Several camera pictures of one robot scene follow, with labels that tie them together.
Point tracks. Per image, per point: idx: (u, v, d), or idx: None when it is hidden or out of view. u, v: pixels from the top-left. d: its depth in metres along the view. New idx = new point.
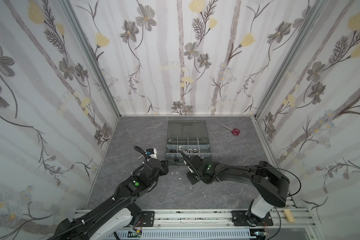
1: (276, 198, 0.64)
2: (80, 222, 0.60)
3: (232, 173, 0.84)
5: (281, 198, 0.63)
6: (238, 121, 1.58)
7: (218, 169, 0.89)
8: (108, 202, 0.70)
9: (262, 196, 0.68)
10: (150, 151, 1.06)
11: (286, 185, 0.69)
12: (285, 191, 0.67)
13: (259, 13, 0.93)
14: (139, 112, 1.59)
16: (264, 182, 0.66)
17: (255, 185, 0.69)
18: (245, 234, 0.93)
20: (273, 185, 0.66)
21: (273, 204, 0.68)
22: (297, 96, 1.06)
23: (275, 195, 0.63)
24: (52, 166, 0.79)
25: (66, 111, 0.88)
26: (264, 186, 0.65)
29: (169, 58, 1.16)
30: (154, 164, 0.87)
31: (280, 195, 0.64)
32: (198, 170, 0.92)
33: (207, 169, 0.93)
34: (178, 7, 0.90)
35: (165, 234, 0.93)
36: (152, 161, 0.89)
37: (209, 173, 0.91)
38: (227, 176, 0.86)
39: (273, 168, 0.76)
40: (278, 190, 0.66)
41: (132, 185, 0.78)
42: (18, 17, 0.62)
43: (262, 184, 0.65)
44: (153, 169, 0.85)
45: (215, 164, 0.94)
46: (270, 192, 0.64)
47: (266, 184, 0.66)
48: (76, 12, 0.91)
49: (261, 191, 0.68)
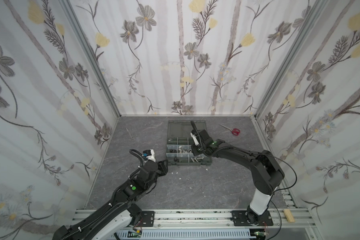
1: (265, 184, 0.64)
2: (76, 230, 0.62)
3: (232, 153, 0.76)
5: (270, 186, 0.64)
6: (238, 121, 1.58)
7: (222, 145, 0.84)
8: (105, 207, 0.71)
9: (253, 180, 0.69)
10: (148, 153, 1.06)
11: (278, 177, 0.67)
12: (275, 182, 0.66)
13: (259, 13, 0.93)
14: (139, 112, 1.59)
16: (259, 167, 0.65)
17: (250, 167, 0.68)
18: (245, 234, 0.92)
20: (267, 173, 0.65)
21: (260, 190, 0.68)
22: (297, 96, 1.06)
23: (265, 181, 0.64)
24: (52, 166, 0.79)
25: (66, 111, 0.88)
26: (259, 171, 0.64)
29: (169, 58, 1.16)
30: (150, 167, 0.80)
31: (270, 183, 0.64)
32: (203, 142, 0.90)
33: (211, 143, 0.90)
34: (178, 8, 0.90)
35: (165, 234, 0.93)
36: (148, 162, 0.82)
37: (212, 147, 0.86)
38: (226, 153, 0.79)
39: (274, 158, 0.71)
40: (269, 177, 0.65)
41: (129, 190, 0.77)
42: (18, 17, 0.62)
43: (258, 168, 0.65)
44: (148, 173, 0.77)
45: (221, 141, 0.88)
46: (262, 177, 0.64)
47: (261, 169, 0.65)
48: (76, 12, 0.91)
49: (253, 174, 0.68)
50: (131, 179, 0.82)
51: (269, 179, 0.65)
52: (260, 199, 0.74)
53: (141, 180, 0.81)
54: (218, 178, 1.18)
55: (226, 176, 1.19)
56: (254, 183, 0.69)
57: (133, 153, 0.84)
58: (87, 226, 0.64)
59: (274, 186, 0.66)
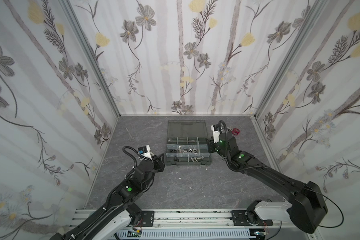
1: (309, 223, 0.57)
2: (70, 237, 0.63)
3: (269, 178, 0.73)
5: (314, 226, 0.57)
6: (238, 122, 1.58)
7: (251, 163, 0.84)
8: (99, 213, 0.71)
9: (292, 214, 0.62)
10: (143, 150, 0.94)
11: (323, 214, 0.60)
12: (320, 220, 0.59)
13: (259, 13, 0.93)
14: (139, 112, 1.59)
16: (306, 203, 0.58)
17: (293, 201, 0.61)
18: (245, 234, 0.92)
20: (313, 211, 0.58)
21: (297, 225, 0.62)
22: (297, 96, 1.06)
23: (311, 220, 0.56)
24: (52, 166, 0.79)
25: (66, 111, 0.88)
26: (306, 209, 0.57)
29: (169, 58, 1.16)
30: (145, 168, 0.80)
31: (313, 222, 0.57)
32: (230, 153, 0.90)
33: (239, 157, 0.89)
34: (178, 7, 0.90)
35: (165, 234, 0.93)
36: (144, 162, 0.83)
37: (239, 162, 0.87)
38: (260, 175, 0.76)
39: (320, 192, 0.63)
40: (314, 216, 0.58)
41: (125, 192, 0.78)
42: (18, 17, 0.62)
43: (305, 205, 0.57)
44: (144, 174, 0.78)
45: (251, 157, 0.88)
46: (307, 215, 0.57)
47: (308, 205, 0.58)
48: (76, 12, 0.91)
49: (294, 209, 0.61)
50: (127, 179, 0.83)
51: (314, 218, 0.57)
52: (275, 214, 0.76)
53: (137, 181, 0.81)
54: (218, 178, 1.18)
55: (226, 176, 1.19)
56: (292, 215, 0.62)
57: (125, 151, 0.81)
58: (81, 233, 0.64)
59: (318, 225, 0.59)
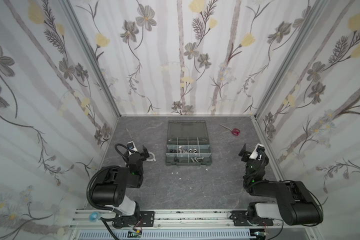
1: (286, 205, 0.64)
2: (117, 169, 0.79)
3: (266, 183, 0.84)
5: (291, 208, 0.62)
6: (238, 121, 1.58)
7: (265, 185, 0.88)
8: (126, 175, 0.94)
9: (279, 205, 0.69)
10: (132, 145, 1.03)
11: (308, 206, 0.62)
12: (302, 208, 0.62)
13: (259, 13, 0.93)
14: (139, 112, 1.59)
16: (283, 188, 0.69)
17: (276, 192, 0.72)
18: (245, 234, 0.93)
20: (292, 197, 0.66)
21: (286, 219, 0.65)
22: (297, 96, 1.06)
23: (286, 202, 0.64)
24: (52, 166, 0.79)
25: (66, 111, 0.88)
26: (281, 191, 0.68)
29: (169, 58, 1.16)
30: (135, 158, 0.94)
31: (288, 203, 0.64)
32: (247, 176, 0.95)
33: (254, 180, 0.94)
34: (178, 8, 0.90)
35: (165, 234, 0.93)
36: (132, 156, 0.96)
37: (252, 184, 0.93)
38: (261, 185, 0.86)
39: (308, 191, 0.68)
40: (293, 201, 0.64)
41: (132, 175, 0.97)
42: (18, 17, 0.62)
43: (280, 188, 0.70)
44: (136, 162, 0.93)
45: None
46: (283, 197, 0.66)
47: (285, 190, 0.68)
48: (76, 12, 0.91)
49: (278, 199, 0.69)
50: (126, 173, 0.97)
51: (293, 203, 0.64)
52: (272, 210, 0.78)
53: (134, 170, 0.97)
54: (218, 178, 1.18)
55: (226, 176, 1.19)
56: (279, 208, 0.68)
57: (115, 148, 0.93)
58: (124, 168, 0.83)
59: (301, 213, 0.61)
